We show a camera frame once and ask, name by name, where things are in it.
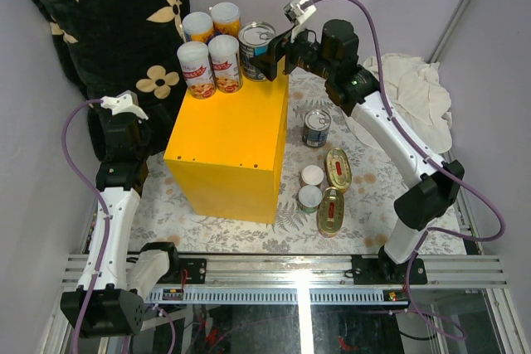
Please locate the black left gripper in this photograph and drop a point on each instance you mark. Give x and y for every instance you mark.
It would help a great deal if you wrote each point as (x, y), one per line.
(164, 133)

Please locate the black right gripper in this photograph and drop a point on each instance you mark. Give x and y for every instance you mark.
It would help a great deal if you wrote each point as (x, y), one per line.
(279, 47)

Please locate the blue round tin can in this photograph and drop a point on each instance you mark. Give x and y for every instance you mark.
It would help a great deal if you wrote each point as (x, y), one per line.
(254, 38)

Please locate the orange lidded front can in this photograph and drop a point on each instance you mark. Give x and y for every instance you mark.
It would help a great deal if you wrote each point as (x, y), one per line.
(226, 17)

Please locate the red white lidded can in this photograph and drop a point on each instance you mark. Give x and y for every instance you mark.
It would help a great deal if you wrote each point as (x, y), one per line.
(195, 64)

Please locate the dark round tin can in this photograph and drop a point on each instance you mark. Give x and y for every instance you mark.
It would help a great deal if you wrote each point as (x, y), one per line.
(316, 128)

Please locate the orange blue lidded can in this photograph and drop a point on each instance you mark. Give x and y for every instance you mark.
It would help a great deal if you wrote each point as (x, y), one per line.
(198, 26)

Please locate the black floral plush pillow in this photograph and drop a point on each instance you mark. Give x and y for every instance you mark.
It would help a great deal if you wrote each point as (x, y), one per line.
(106, 47)

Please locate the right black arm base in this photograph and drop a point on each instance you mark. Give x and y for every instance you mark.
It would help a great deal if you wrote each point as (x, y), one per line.
(379, 270)

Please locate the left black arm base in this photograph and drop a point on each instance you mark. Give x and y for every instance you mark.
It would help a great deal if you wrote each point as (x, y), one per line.
(191, 271)

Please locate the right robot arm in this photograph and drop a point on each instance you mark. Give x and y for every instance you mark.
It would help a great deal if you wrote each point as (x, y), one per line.
(431, 189)

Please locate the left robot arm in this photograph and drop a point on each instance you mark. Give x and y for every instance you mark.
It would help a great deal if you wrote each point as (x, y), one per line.
(109, 297)

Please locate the yellow wooden shelf box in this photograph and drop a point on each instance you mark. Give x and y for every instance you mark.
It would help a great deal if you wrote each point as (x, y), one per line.
(226, 152)

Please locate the brown can white lid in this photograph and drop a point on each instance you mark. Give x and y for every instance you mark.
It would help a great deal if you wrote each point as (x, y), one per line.
(312, 175)

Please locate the upper gold oval tin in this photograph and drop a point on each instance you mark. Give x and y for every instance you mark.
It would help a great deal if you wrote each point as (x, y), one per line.
(338, 170)

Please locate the gold oval tin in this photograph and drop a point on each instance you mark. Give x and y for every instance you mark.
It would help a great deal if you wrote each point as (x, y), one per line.
(331, 212)
(338, 170)

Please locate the grey lidded small can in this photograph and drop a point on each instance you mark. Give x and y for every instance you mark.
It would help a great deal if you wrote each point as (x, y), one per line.
(309, 198)

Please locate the floral patterned table mat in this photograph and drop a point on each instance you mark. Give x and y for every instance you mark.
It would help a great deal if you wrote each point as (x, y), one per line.
(164, 213)

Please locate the white crumpled cloth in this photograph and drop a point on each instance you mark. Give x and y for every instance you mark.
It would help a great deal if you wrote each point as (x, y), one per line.
(413, 88)

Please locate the lower gold oval tin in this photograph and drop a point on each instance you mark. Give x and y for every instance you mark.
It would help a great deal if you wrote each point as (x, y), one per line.
(331, 212)

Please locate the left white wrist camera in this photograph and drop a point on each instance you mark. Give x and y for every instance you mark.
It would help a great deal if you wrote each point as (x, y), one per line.
(126, 102)

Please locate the aluminium frame rail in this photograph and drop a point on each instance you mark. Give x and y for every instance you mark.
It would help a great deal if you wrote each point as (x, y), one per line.
(319, 279)

